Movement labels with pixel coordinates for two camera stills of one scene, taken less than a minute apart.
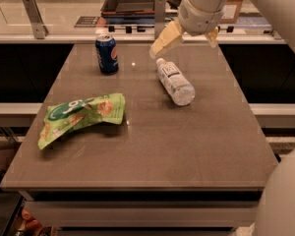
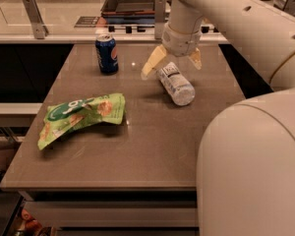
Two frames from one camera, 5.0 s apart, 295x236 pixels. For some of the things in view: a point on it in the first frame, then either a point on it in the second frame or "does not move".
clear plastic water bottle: [174, 84] does not move
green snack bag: [64, 116] does not move
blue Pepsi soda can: [106, 48] does not move
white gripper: [200, 19] to [181, 40]
